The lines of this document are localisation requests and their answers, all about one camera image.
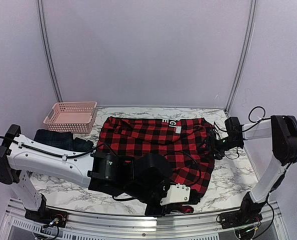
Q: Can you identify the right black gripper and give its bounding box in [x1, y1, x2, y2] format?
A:
[196, 135, 243, 160]

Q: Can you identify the red black plaid garment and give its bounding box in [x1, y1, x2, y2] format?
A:
[97, 116, 215, 205]

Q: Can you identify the dark green plaid garment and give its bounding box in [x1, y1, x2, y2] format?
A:
[33, 129, 94, 153]

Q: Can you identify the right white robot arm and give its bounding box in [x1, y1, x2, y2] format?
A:
[205, 115, 297, 204]

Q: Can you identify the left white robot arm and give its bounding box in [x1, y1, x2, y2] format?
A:
[0, 124, 172, 223]

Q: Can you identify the pink plastic laundry basket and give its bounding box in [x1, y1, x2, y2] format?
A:
[43, 101, 97, 134]

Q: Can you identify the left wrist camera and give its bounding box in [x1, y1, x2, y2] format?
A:
[132, 153, 191, 206]

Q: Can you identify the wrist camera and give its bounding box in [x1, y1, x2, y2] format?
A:
[213, 116, 243, 138]
[132, 153, 191, 206]

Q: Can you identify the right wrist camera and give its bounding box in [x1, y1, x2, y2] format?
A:
[213, 116, 243, 138]

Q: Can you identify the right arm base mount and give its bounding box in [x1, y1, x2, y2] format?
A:
[216, 192, 266, 229]

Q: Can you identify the aluminium front frame rail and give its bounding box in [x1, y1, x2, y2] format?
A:
[0, 198, 291, 240]

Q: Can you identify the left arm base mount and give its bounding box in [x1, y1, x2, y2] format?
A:
[24, 194, 68, 228]

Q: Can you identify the right aluminium corner post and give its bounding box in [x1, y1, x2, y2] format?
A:
[224, 0, 258, 114]

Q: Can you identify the aluminium corner post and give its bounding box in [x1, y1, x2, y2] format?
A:
[224, 0, 258, 114]
[36, 0, 63, 102]

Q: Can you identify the left aluminium corner post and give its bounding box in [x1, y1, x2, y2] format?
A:
[36, 0, 63, 102]

